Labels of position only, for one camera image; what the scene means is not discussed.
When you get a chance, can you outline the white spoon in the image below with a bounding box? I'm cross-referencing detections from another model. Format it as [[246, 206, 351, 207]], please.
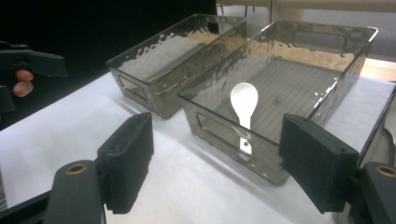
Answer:
[[230, 82, 260, 157]]

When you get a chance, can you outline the white table mat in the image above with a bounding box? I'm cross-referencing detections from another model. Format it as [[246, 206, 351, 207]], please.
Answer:
[[0, 71, 396, 224]]

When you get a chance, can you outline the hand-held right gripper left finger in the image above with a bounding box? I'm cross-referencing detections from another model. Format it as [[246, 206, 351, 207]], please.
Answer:
[[96, 111, 156, 216]]

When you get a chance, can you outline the light wooden shelf unit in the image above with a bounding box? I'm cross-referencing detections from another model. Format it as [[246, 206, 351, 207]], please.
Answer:
[[216, 0, 396, 21]]

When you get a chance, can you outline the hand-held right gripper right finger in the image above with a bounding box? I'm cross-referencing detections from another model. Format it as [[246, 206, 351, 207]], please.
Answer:
[[277, 112, 361, 215]]

